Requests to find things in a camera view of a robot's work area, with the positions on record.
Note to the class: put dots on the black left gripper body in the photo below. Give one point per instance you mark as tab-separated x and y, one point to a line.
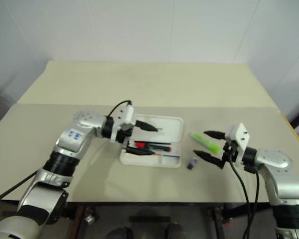
124	136

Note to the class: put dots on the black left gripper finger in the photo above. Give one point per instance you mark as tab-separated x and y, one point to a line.
147	126
139	151

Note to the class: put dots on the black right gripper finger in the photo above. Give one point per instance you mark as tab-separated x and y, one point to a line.
206	156
215	134

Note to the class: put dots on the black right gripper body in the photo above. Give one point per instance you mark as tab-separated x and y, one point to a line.
229	152

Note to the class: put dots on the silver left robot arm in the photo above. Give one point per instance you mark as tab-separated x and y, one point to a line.
72	142

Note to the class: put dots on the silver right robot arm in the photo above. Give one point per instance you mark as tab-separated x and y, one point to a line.
279	159

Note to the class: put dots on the red marker with black cap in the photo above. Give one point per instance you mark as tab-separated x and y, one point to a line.
142	145

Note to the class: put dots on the green highlighter marker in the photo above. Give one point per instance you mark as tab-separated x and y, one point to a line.
206	143

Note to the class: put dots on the white open pencil case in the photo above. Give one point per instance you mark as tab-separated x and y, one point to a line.
162	129

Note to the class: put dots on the small purple eraser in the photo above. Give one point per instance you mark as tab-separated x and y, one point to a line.
192	163

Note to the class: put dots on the thin black pen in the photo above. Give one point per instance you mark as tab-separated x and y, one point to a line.
162	143

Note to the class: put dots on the thin blue and red pen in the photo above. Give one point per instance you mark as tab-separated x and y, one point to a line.
168	155

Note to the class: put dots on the silver clamp under table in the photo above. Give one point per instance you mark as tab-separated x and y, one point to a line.
89	219

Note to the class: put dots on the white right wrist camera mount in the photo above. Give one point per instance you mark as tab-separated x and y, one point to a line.
240	135

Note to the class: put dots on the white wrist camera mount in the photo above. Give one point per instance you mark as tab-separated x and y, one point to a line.
127	115
240	135

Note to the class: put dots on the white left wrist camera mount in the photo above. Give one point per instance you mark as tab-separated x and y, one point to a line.
127	115

